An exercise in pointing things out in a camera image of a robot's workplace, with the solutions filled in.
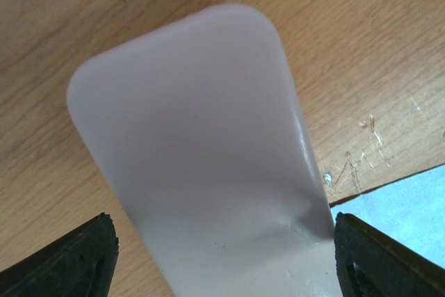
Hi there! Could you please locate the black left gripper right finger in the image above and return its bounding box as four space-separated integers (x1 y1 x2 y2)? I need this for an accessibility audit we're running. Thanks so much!
334 213 444 296

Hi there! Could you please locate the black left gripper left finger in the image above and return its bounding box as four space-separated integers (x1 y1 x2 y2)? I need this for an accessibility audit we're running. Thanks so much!
1 213 119 296

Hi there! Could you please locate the pink glasses case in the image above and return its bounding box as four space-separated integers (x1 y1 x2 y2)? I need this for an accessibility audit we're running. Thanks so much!
67 3 341 296

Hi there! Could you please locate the light blue cleaning cloth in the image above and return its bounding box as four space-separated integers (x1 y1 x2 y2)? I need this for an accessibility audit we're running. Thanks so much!
331 165 444 267

